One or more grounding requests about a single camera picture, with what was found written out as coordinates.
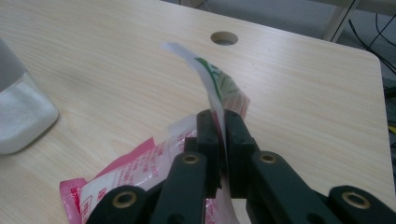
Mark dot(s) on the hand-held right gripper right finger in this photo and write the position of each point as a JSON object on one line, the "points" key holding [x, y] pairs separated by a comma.
{"points": [[238, 137]]}

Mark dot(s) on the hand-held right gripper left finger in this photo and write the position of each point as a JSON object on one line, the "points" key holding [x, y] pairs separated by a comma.
{"points": [[207, 133]]}

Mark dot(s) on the pink plastic bag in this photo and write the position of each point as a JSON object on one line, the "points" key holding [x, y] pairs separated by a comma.
{"points": [[137, 171]]}

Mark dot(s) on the clear jar with grey lid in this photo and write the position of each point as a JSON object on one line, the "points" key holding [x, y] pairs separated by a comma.
{"points": [[21, 118]]}

